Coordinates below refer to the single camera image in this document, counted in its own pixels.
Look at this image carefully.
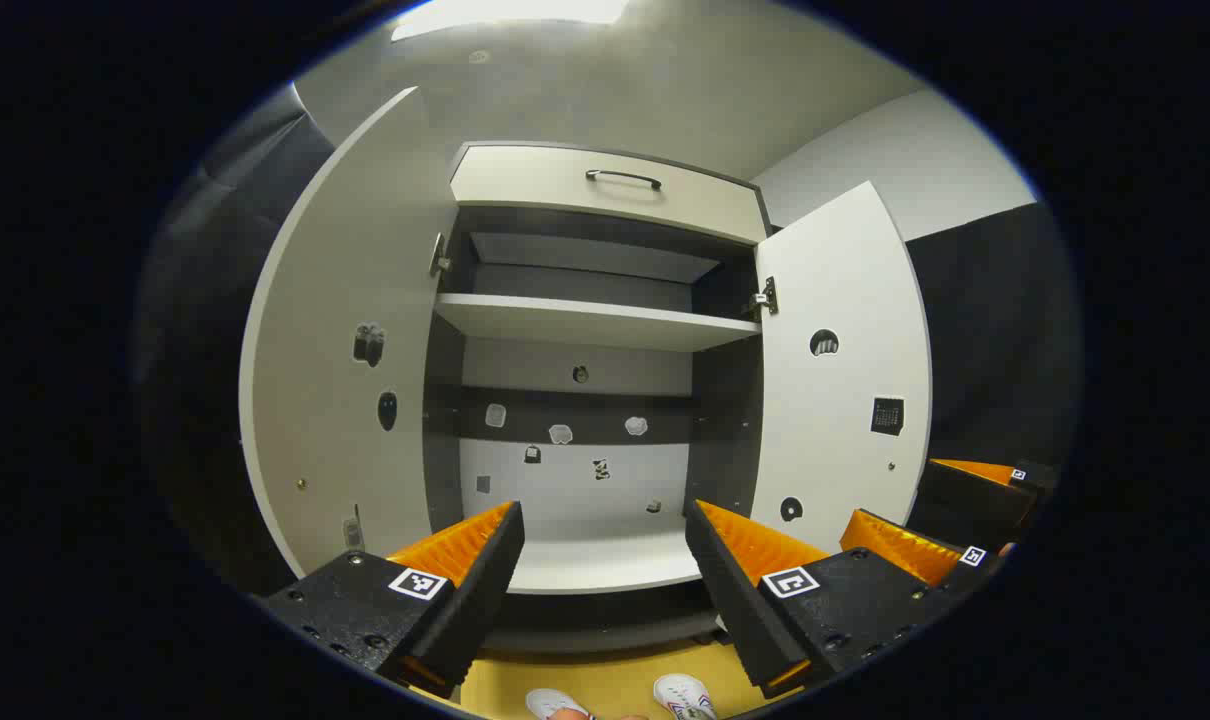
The white cabinet shelf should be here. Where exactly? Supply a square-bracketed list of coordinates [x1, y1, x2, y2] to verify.
[433, 293, 763, 353]

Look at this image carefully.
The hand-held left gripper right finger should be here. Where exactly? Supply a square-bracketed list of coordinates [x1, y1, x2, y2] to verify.
[683, 498, 958, 701]

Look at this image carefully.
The black drawer handle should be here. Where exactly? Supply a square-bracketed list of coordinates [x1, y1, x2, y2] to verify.
[584, 168, 663, 192]

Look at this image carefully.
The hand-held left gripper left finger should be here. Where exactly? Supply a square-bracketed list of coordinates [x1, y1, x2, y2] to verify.
[255, 500, 526, 701]

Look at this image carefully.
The white striped shoe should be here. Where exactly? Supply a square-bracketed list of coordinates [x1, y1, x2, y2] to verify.
[525, 688, 594, 720]
[653, 673, 719, 720]

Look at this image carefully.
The black backdrop cloth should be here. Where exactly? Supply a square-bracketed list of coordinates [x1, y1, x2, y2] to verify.
[135, 85, 338, 601]
[905, 200, 1083, 471]

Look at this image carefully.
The white shoe cabinet door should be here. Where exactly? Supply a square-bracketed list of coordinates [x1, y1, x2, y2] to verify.
[240, 85, 461, 581]
[750, 180, 934, 556]

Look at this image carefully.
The ceiling light panel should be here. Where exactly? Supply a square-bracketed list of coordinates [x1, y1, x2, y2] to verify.
[392, 0, 631, 43]

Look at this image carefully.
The white shoe cabinet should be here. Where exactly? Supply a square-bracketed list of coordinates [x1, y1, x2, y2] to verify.
[423, 140, 774, 656]

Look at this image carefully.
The white cabinet drawer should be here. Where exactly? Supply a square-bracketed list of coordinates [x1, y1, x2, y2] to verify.
[450, 143, 769, 246]

